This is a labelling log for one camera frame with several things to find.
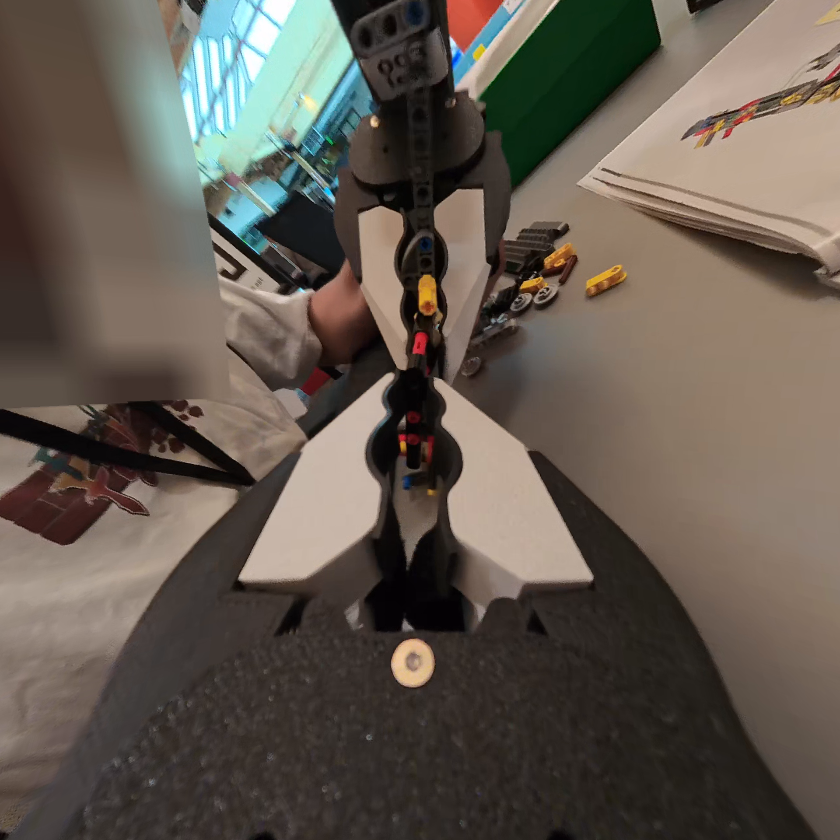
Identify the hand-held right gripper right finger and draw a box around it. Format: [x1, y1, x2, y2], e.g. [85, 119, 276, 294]
[427, 378, 595, 602]

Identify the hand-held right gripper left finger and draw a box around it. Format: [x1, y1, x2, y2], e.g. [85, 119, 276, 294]
[238, 373, 403, 602]

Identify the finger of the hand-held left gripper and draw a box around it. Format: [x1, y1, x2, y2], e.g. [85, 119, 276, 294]
[433, 189, 497, 386]
[358, 203, 422, 376]

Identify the partly built lego model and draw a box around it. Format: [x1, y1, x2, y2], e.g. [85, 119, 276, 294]
[350, 0, 455, 497]

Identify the person's left forearm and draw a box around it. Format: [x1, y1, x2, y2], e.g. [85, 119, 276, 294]
[308, 261, 383, 366]

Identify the pile of loose lego pieces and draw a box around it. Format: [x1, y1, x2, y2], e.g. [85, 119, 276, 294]
[459, 220, 581, 379]

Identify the yellow lego connector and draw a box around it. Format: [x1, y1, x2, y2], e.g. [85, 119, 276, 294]
[585, 264, 628, 298]

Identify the black white marker sign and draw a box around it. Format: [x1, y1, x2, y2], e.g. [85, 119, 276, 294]
[209, 233, 293, 294]

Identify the green plastic bin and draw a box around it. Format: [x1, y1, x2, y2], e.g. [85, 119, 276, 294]
[478, 0, 662, 189]

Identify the person in white shirt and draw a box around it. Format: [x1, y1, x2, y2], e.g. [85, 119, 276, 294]
[0, 279, 324, 811]

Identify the building instruction booklet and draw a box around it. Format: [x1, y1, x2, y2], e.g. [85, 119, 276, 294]
[576, 0, 840, 291]

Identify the black strap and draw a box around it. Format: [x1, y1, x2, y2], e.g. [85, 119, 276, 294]
[0, 400, 257, 488]

